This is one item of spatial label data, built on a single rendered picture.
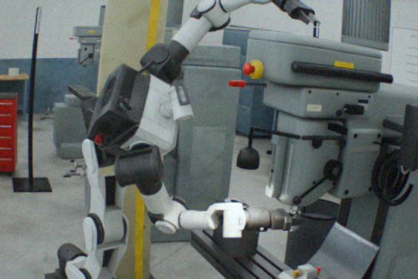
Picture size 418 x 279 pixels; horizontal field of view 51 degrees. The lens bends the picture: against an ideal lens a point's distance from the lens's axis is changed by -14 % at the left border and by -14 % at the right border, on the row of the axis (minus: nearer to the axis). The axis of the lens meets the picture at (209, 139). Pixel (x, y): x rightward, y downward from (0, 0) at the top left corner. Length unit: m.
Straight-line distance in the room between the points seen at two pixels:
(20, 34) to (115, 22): 7.29
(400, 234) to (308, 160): 0.60
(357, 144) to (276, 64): 0.44
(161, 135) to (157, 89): 0.17
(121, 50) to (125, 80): 1.48
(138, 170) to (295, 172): 0.51
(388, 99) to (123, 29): 1.90
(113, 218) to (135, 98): 0.60
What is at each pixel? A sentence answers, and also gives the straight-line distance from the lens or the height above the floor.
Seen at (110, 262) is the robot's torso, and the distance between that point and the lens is 2.28.
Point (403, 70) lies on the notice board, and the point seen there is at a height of 1.74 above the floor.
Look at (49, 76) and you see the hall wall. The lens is 10.44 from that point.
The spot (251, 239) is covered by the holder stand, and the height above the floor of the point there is 1.04.
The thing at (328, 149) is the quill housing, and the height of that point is 1.52.
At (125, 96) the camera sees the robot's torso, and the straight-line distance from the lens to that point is 1.66.
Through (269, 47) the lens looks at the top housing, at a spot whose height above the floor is 1.84.
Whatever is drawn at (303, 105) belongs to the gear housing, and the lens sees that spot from 1.52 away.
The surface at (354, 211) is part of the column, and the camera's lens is 2.07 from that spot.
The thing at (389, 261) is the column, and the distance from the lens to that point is 2.01.
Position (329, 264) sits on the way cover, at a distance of 2.09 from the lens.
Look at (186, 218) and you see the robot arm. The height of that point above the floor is 1.20.
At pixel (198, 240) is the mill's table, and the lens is 2.26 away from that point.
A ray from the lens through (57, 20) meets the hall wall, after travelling 10.40.
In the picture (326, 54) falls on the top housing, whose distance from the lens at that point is 1.54.
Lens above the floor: 1.86
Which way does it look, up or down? 12 degrees down
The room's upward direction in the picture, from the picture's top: 5 degrees clockwise
